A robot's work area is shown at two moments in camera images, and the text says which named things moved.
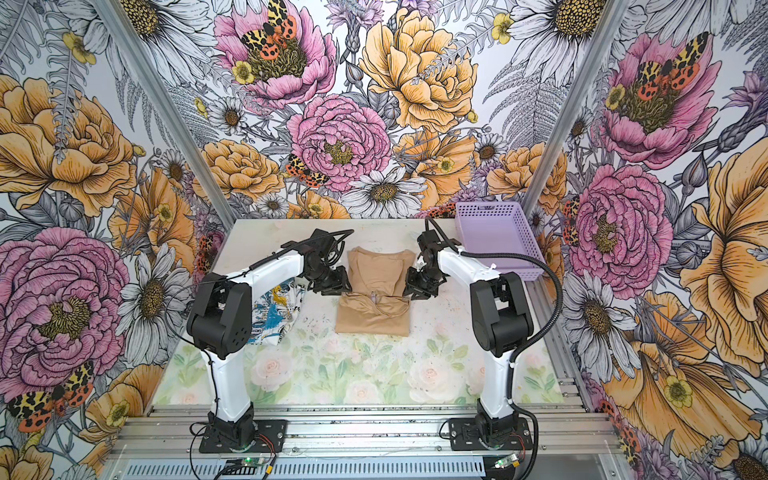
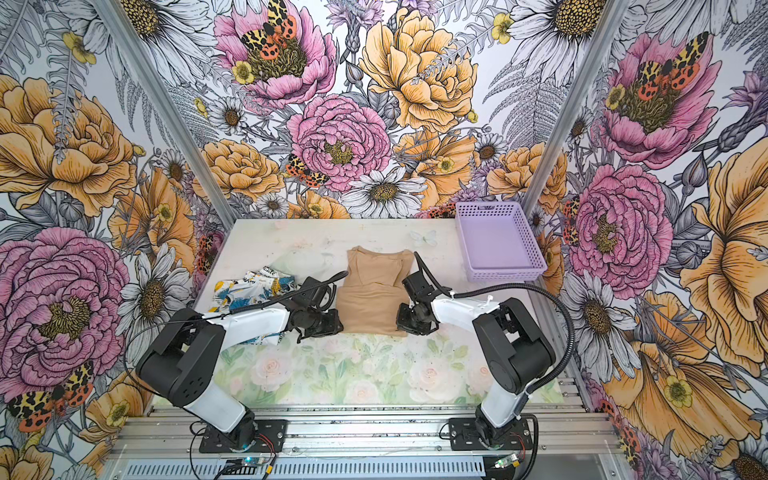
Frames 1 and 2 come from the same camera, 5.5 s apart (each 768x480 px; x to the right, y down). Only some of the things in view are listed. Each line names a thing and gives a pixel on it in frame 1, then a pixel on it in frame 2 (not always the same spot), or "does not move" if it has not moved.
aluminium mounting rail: x=559 y=433 does not move
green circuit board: x=242 y=466 does not move
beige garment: x=376 y=303 does not move
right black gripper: x=412 y=284 to x=404 y=327
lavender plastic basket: x=499 y=228 does not move
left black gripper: x=338 y=284 to x=332 y=327
